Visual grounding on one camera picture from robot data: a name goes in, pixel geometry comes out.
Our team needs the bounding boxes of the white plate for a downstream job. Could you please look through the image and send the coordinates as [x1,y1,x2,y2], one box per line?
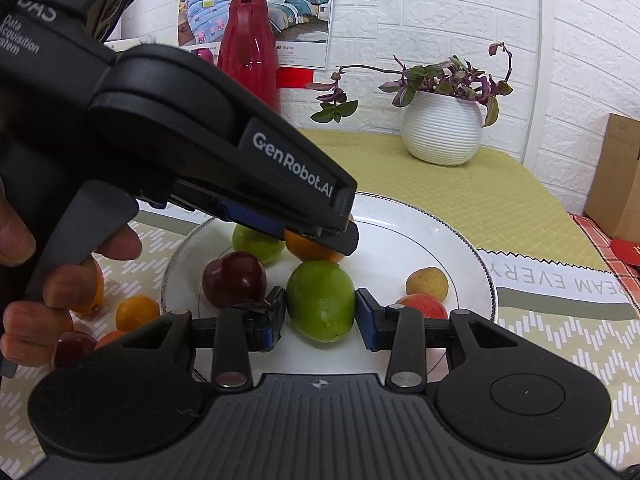
[161,192,498,386]

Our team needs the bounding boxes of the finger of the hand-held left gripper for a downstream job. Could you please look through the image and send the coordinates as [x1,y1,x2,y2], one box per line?
[167,182,360,257]

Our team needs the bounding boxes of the cardboard box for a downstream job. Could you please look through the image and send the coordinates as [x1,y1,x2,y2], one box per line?
[585,112,640,241]

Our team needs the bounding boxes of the chevron patterned tablecloth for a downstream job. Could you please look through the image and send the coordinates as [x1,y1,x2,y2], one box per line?
[0,202,640,466]

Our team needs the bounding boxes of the green lime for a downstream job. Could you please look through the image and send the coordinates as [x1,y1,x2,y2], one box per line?
[231,224,287,266]
[286,259,357,343]

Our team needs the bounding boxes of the teal bedroom wall poster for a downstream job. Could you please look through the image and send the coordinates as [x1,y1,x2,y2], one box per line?
[255,0,336,68]

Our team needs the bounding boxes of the small orange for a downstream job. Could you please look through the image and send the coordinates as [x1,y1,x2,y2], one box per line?
[115,295,162,332]

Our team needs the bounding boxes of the blue bedding wall poster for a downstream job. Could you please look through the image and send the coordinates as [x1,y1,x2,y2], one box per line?
[177,0,241,48]

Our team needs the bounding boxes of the yellow-green quilted cloth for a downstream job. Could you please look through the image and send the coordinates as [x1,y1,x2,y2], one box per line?
[295,127,608,271]

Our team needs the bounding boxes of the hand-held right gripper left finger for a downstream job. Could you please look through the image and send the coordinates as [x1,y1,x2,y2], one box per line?
[117,285,287,392]

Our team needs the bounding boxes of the white ribbed plant pot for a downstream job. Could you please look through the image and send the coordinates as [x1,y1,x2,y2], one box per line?
[400,91,485,167]

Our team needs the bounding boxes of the red envelope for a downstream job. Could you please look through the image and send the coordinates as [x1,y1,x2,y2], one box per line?
[611,238,640,267]

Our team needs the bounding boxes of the red apple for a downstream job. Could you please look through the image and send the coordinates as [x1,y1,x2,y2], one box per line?
[395,294,449,321]

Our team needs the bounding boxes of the person's left hand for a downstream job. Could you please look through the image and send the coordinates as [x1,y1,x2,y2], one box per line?
[0,195,143,376]

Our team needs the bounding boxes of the dark red plum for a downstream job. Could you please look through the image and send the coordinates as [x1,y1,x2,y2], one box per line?
[201,251,268,309]
[51,331,98,370]

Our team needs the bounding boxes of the trailing purple-green plant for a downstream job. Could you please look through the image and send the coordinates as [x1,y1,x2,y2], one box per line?
[305,42,515,128]

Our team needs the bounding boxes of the red paper strip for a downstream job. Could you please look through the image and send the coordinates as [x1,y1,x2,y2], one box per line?
[277,67,315,88]

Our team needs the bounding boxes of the plaid cloth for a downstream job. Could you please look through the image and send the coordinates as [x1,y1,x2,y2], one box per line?
[570,212,640,306]

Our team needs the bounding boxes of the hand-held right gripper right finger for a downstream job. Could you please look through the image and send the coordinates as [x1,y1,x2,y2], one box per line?
[354,287,521,393]

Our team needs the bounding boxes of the red thermos jug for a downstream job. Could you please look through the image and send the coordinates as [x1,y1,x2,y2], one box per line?
[216,0,281,111]

